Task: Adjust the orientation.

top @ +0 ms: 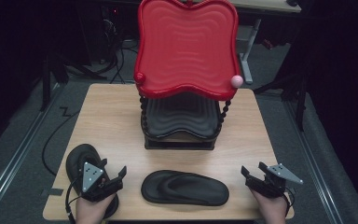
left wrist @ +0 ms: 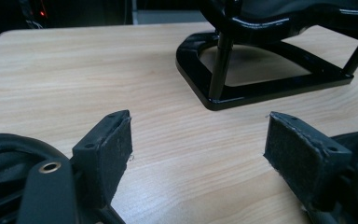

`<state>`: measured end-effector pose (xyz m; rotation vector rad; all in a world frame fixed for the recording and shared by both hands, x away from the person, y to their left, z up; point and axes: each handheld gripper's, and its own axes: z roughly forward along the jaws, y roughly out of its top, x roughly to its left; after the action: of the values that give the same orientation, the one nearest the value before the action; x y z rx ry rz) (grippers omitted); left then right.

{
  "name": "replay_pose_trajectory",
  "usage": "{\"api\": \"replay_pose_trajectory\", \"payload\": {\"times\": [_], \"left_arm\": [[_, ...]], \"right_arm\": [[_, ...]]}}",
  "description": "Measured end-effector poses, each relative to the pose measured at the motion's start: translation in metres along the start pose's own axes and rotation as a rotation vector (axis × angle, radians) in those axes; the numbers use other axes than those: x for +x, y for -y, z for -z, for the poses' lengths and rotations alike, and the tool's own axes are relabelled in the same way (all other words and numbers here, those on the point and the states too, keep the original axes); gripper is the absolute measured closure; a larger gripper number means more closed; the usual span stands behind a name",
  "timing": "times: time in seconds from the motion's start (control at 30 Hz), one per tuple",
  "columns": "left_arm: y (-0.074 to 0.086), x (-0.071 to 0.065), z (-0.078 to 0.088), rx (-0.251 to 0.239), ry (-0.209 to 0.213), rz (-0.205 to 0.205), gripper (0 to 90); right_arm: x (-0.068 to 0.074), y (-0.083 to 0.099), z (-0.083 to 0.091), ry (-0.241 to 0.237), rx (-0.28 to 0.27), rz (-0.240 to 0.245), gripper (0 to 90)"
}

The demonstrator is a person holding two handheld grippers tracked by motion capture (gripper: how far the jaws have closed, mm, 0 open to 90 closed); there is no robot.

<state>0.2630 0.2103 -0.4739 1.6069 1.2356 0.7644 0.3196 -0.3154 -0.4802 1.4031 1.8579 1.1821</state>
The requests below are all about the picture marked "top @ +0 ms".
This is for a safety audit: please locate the person's right hand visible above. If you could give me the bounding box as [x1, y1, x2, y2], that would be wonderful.
[250, 189, 289, 224]

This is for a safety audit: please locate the black cable bundle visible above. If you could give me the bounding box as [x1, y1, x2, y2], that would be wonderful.
[100, 7, 140, 85]

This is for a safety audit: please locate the metal floor rail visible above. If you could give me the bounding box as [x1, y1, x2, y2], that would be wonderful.
[282, 98, 345, 224]
[0, 82, 62, 218]

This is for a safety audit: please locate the black slipper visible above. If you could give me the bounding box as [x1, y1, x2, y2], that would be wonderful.
[140, 169, 230, 207]
[65, 143, 120, 219]

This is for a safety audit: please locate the background desk with grey leg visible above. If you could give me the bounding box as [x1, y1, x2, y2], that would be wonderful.
[227, 0, 302, 86]

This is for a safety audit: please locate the red and black tiered rack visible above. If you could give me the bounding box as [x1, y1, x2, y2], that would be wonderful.
[132, 0, 244, 151]

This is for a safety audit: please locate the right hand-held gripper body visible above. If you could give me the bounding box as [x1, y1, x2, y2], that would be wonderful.
[244, 163, 304, 199]

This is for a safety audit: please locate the black floor cable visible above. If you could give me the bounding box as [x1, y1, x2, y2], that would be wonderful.
[41, 106, 80, 177]

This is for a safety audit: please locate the person's left hand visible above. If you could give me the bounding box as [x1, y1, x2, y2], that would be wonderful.
[75, 192, 117, 224]

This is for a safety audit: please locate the black metal stand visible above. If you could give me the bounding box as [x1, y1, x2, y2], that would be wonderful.
[39, 50, 107, 113]
[253, 60, 310, 133]

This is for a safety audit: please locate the right hand-held gripper cable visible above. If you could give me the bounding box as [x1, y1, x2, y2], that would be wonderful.
[281, 186, 296, 217]

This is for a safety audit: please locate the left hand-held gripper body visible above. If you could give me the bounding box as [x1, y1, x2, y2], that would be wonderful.
[79, 159, 125, 203]

